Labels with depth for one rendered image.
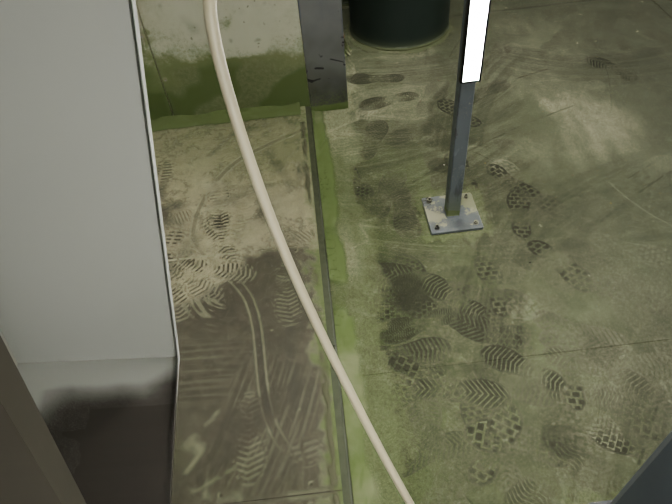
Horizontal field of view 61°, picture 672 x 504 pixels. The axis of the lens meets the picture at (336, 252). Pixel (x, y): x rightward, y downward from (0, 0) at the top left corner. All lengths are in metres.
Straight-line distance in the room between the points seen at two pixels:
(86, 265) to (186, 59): 1.67
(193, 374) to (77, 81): 1.16
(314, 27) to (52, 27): 1.83
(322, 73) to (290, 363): 1.42
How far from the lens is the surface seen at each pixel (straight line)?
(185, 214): 2.34
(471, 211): 2.26
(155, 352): 1.38
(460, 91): 1.89
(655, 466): 1.36
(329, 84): 2.75
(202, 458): 1.73
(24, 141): 0.99
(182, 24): 2.63
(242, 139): 0.79
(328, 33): 2.63
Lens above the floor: 1.58
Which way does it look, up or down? 48 degrees down
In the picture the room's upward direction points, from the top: 6 degrees counter-clockwise
